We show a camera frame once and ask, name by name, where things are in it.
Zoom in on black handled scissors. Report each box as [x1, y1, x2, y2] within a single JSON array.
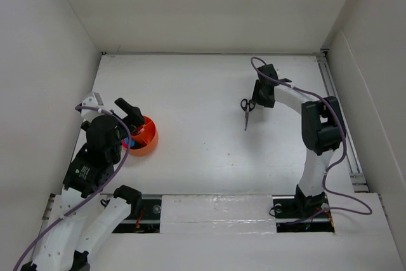
[[240, 98, 256, 131]]

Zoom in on aluminium rail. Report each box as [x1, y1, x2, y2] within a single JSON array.
[[318, 50, 370, 192]]

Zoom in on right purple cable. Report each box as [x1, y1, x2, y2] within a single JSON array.
[[250, 56, 372, 224]]

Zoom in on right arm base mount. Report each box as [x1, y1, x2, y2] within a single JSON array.
[[269, 193, 335, 233]]

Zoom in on purple cable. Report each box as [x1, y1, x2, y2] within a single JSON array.
[[12, 105, 133, 271], [250, 56, 372, 224]]

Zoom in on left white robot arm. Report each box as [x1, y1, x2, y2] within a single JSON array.
[[14, 93, 145, 270]]

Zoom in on orange round pen holder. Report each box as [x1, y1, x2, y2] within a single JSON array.
[[129, 116, 159, 157]]

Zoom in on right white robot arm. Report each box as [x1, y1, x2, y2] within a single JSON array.
[[252, 64, 346, 216]]

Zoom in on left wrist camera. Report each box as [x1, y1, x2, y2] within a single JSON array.
[[78, 92, 104, 122]]

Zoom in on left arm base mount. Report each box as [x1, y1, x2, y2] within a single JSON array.
[[100, 185, 162, 234]]

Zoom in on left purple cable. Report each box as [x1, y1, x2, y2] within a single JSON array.
[[12, 105, 133, 271]]

